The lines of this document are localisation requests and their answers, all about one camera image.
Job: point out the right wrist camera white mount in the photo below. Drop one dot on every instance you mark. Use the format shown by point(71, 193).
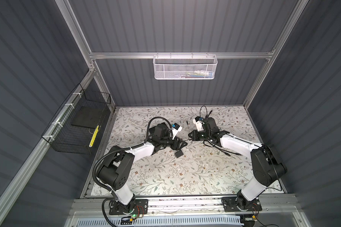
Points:
point(198, 123)

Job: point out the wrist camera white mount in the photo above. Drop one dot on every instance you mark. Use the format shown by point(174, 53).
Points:
point(175, 128)
point(198, 123)

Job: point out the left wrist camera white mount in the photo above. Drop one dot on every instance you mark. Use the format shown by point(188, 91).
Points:
point(175, 128)

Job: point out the black foam pad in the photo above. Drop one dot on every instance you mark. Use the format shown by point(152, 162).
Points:
point(87, 117)

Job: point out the white ventilated cable duct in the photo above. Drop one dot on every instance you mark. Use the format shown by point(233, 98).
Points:
point(179, 221)

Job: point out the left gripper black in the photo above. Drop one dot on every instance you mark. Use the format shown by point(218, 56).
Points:
point(177, 147)

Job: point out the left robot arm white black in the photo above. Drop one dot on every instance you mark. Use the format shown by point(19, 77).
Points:
point(112, 171)

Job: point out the white wire mesh basket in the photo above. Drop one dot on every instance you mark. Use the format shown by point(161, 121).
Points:
point(168, 67)

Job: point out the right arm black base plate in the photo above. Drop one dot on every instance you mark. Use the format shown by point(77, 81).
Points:
point(234, 204)

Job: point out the black wire basket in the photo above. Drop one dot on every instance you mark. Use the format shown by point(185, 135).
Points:
point(62, 137)

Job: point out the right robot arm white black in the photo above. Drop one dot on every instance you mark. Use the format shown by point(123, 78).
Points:
point(267, 164)

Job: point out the black power adapter with cable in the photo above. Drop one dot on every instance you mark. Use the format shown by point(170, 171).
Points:
point(179, 153)

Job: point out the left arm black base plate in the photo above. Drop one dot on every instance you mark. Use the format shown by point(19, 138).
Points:
point(136, 206)

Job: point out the markers in white basket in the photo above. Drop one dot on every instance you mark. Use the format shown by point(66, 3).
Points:
point(197, 75)

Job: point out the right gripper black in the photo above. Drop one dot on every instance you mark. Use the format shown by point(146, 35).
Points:
point(194, 137)

